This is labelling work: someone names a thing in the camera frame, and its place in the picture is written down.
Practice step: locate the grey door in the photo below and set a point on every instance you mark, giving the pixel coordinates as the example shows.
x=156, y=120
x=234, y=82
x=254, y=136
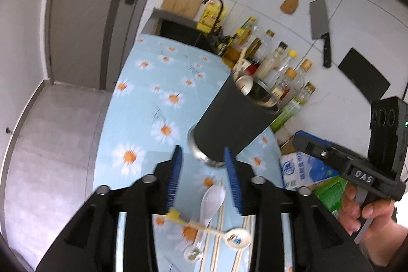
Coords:
x=83, y=20

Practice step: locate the yellow dish soap bottle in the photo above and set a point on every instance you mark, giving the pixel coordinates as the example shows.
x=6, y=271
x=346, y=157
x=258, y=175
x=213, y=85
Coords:
x=206, y=19

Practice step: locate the yellow-tipped printed small spoon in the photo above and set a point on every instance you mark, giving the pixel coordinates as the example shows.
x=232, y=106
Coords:
x=237, y=238

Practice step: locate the tall gold cap clear bottle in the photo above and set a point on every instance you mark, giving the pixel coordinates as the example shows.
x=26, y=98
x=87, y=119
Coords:
x=302, y=74

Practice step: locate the black sink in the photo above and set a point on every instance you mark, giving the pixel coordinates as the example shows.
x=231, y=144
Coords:
x=178, y=31

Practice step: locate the white and blue salt bag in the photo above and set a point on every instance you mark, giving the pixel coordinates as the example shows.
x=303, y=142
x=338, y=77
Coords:
x=302, y=168

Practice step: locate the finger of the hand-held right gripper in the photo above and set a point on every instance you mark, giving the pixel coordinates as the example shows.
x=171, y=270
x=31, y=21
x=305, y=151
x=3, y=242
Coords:
x=314, y=146

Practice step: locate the person's right hand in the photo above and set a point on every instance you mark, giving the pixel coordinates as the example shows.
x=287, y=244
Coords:
x=385, y=216

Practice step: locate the gold cap amber bottle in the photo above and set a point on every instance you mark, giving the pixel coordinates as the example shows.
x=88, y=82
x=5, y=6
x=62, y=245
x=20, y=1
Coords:
x=267, y=42

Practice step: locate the black cap sauce bottle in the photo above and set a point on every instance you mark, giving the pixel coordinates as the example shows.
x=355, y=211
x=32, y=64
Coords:
x=271, y=63

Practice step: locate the yellow cap clear bottle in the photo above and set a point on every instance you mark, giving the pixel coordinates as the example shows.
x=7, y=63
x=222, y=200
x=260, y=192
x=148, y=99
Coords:
x=287, y=63

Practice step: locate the orange cap yellow label bottle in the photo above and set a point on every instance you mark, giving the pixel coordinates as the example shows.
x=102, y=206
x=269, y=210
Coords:
x=283, y=87

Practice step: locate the green package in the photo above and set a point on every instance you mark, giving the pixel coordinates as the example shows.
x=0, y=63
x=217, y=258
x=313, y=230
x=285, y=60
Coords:
x=331, y=195

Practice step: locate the black faucet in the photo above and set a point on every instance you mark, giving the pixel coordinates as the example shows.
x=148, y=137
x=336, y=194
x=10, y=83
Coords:
x=221, y=12

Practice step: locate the red label dark bottle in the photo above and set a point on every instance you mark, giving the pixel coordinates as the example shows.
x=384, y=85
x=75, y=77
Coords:
x=250, y=68

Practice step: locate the black flat panel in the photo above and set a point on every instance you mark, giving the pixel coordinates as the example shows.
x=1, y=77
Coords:
x=363, y=74

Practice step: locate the cream chopstick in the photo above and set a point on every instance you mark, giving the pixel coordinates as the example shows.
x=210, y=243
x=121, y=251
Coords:
x=220, y=221
x=243, y=243
x=208, y=259

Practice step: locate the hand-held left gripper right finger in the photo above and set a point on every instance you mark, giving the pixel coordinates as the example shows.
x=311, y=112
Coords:
x=233, y=182

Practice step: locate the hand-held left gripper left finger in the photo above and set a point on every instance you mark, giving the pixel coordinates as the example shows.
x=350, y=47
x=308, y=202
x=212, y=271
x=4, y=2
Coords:
x=173, y=176

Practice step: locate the blue daisy print tablecloth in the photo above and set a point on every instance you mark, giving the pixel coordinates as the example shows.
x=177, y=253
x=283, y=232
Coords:
x=153, y=80

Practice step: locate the plain white spoon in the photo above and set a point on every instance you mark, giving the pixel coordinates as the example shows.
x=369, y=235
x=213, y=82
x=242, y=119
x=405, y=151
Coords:
x=213, y=199

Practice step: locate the dark olive bottle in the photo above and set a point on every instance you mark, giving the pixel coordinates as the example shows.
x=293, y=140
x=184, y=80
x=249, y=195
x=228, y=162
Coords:
x=223, y=45

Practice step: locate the green label bottle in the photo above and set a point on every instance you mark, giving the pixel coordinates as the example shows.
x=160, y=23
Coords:
x=293, y=106

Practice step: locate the white printed ceramic spoon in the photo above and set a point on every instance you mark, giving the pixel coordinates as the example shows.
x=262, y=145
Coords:
x=193, y=254

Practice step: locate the yellow label oil bottle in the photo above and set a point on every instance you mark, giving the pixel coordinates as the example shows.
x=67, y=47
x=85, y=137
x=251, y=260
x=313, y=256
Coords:
x=246, y=31

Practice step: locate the black utensil holder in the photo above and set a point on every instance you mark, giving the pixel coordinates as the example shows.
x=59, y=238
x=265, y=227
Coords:
x=232, y=119

